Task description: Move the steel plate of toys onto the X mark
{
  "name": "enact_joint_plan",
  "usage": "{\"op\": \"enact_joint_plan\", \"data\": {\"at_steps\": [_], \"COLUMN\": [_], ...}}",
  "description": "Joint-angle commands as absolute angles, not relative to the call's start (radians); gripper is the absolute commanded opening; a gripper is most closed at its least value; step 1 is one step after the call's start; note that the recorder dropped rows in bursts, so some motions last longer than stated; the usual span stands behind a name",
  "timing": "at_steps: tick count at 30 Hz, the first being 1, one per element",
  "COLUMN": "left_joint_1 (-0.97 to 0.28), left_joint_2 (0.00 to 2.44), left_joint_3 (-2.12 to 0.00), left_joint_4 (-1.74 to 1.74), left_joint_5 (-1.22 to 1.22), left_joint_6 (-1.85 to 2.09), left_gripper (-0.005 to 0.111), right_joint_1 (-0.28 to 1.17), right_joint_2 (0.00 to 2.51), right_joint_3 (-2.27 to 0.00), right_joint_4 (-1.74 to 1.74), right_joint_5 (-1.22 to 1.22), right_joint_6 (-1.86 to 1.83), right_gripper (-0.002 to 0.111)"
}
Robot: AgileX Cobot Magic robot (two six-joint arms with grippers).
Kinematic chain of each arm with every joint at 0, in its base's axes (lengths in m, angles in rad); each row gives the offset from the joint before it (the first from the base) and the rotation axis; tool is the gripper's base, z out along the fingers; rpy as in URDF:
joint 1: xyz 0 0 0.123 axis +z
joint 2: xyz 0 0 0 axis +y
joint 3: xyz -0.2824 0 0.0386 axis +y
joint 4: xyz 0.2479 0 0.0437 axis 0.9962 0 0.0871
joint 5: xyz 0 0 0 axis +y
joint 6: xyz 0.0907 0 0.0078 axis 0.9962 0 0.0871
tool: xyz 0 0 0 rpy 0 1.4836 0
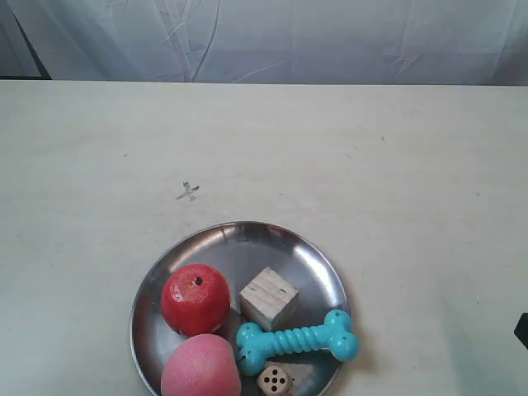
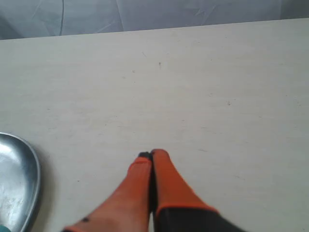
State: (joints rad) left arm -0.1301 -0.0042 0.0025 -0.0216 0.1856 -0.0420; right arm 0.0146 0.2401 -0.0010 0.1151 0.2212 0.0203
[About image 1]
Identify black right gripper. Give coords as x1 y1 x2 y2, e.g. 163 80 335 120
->
514 313 528 348

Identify large round metal plate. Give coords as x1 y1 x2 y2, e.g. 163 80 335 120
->
130 221 351 395

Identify small wooden die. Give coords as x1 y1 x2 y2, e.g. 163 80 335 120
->
257 365 293 396

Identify wooden cube block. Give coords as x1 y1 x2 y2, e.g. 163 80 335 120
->
239 267 299 332

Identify teal rubber bone toy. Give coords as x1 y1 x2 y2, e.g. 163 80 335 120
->
236 309 359 376

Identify pink toy peach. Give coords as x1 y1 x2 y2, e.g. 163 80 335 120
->
161 334 242 395

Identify red toy apple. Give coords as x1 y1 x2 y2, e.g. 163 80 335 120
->
161 264 231 337

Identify white backdrop cloth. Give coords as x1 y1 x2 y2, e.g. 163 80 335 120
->
1 1 527 86

